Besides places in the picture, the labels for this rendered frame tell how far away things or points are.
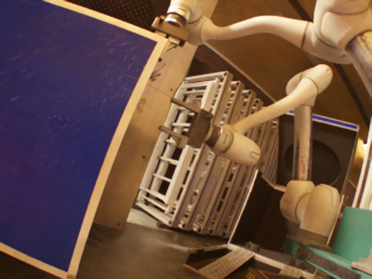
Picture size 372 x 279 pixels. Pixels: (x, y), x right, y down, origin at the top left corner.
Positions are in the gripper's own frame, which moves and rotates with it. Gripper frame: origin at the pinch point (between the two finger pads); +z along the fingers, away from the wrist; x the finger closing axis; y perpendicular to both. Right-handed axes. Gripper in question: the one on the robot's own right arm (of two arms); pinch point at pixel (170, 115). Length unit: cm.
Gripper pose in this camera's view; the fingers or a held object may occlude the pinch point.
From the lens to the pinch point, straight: 93.1
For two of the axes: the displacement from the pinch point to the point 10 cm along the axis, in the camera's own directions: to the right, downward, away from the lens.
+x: -3.6, 9.2, -1.2
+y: 3.6, 0.2, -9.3
